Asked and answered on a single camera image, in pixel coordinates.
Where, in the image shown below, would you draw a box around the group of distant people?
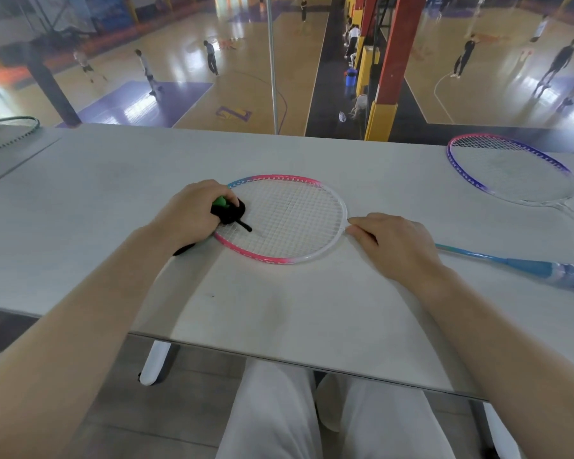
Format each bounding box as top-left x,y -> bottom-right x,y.
71,0 -> 574,121

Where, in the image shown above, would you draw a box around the person's white trousers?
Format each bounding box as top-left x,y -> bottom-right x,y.
216,359 -> 455,459

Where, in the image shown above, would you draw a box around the person's right hand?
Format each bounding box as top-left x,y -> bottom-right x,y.
346,212 -> 448,300

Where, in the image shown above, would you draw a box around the green badminton racket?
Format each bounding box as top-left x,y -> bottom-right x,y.
0,116 -> 42,155

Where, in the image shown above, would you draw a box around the person's right forearm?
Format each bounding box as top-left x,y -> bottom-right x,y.
420,270 -> 574,459

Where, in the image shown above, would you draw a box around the pink blue badminton racket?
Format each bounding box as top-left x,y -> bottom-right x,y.
212,174 -> 574,292

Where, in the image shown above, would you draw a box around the person's left forearm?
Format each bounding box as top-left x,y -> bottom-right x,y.
0,224 -> 182,459

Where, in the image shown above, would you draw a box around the dark hoop post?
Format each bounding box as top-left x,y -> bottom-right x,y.
24,42 -> 83,128

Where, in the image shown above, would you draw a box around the yellow padded post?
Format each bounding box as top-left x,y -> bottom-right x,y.
356,46 -> 381,97

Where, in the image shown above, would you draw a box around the metal window mullion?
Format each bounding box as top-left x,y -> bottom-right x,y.
265,0 -> 281,135

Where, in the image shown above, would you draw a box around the white table leg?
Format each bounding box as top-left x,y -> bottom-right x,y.
473,401 -> 525,459
138,340 -> 173,387

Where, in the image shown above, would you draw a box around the green black cleaning cloth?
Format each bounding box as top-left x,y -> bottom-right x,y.
173,195 -> 253,258

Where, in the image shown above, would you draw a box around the purple pink badminton racket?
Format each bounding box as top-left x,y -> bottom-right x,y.
446,133 -> 574,233

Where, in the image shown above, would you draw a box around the red pillar with yellow base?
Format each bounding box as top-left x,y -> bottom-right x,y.
364,0 -> 429,143

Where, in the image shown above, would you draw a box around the person's left hand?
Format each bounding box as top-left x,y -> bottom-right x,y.
145,179 -> 241,254

